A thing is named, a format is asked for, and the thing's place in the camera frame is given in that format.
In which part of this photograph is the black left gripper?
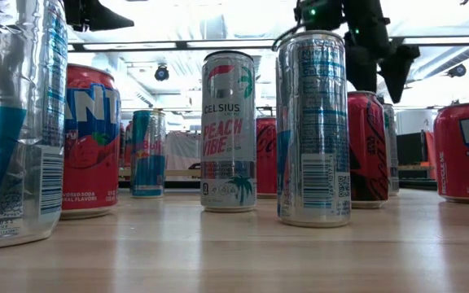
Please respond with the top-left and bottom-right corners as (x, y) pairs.
(63, 0), (135, 33)

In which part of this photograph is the blue silver Red Bull can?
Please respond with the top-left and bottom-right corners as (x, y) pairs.
(130, 108), (167, 199)

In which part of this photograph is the black ceiling camera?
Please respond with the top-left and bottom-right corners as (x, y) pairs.
(154, 64), (170, 82)
(447, 63), (467, 78)

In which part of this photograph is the white tank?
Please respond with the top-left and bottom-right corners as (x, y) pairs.
(396, 108), (435, 135)

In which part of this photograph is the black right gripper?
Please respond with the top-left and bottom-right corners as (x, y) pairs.
(342, 0), (421, 104)

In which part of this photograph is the white Celsius can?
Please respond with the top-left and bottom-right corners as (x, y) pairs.
(383, 103), (401, 197)
(199, 50), (258, 214)

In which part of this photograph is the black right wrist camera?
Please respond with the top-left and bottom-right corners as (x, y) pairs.
(294, 0), (344, 33)

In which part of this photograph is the red Coca-Cola Star Wars can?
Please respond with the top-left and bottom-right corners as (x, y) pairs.
(347, 90), (390, 210)

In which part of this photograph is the black monitor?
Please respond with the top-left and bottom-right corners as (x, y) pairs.
(397, 132), (427, 166)

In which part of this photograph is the silver sugar-free Red Bull can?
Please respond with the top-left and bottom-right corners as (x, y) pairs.
(0, 0), (69, 251)
(274, 30), (353, 229)

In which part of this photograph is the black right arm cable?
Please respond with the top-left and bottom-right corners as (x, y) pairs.
(272, 22), (303, 52)

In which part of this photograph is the red Coke Zero can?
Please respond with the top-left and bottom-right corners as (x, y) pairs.
(256, 116), (279, 199)

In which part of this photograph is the red Fanta strawberry can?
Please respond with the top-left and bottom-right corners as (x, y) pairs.
(61, 63), (122, 221)

